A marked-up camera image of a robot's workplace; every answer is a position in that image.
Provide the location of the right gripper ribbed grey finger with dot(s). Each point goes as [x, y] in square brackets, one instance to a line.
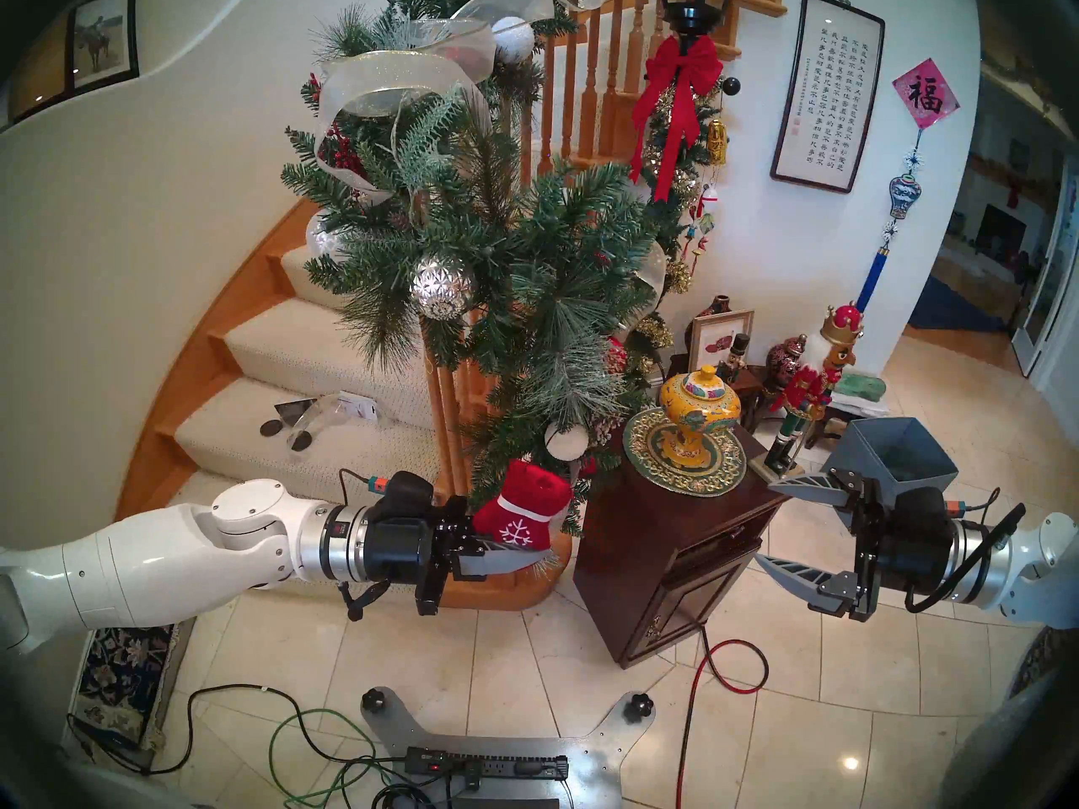
[801, 581]
[813, 485]

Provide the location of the left gripper ribbed grey finger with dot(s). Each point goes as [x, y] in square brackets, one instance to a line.
[497, 561]
[453, 517]

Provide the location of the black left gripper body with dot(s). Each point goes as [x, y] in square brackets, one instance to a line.
[400, 546]

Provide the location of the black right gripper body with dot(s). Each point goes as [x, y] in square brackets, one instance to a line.
[915, 546]

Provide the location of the red mini stocking ornament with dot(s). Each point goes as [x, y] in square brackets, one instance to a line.
[527, 495]

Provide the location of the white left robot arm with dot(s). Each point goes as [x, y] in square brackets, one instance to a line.
[169, 554]

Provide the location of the white glitter ball ornament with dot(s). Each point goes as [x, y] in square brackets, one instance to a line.
[512, 39]
[566, 442]

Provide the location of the silver faceted ball ornament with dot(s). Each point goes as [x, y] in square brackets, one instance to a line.
[442, 286]

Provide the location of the clear glass ball ornament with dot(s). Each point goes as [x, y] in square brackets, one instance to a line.
[320, 241]

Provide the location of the gold bell ornament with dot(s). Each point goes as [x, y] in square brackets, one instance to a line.
[716, 141]

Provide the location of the grey blue square bin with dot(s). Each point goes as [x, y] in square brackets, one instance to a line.
[893, 453]

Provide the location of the tall red nutcracker figure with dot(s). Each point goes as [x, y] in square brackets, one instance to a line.
[809, 390]

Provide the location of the green jade carving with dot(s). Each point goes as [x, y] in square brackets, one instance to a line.
[861, 386]

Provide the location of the dark red cloisonne jar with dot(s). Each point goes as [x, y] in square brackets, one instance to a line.
[786, 361]

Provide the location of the dark wooden cabinet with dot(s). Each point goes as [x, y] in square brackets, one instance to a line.
[666, 580]

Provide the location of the yellow porcelain lidded urn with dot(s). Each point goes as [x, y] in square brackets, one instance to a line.
[700, 411]

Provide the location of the dark oval disc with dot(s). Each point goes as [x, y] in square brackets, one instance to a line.
[271, 429]
[300, 442]

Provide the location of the clear plastic packaging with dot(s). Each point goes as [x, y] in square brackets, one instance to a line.
[337, 411]

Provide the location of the small black-hat nutcracker figure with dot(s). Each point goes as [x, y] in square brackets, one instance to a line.
[735, 356]

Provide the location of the black star knob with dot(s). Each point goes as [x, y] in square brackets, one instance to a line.
[639, 706]
[374, 700]

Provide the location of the green gold decorative plate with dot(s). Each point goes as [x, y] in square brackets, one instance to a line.
[649, 453]

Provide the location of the dark square card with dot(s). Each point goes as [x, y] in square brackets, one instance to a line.
[295, 409]

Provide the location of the small framed picture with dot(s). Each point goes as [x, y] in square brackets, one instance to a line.
[716, 335]

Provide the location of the dark ceramic vase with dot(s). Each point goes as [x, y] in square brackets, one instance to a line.
[722, 304]

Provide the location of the black power strip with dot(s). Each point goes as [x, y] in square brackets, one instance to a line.
[497, 765]

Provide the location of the carpeted wooden staircase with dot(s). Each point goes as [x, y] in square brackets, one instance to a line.
[320, 352]

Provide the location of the blue room rug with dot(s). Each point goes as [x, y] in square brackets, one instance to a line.
[944, 310]

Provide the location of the green pine garland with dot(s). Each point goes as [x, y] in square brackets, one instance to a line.
[539, 251]

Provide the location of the white glass door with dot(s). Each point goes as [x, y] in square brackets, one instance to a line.
[1049, 293]

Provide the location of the blue vase tassel hanging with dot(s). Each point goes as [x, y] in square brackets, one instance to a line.
[904, 194]

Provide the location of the black fireplace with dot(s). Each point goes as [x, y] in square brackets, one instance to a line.
[1001, 230]

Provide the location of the red berry sprig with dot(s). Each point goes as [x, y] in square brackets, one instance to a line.
[341, 154]

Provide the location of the framed Chinese calligraphy scroll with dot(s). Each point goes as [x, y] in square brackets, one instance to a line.
[830, 91]

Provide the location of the red diamond Fu paper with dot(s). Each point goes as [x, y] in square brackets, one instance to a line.
[926, 93]

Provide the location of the red velvet bow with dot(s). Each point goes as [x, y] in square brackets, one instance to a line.
[674, 66]

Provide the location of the sheer white gold-edged ribbon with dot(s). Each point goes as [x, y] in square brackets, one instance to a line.
[396, 74]

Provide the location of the wooden stair balustrade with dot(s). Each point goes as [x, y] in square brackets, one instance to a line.
[590, 74]

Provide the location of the framed horse photo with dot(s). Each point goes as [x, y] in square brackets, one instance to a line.
[101, 40]

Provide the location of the dark framed picture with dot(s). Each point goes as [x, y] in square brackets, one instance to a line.
[38, 78]

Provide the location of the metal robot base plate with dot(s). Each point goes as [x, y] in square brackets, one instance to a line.
[590, 765]

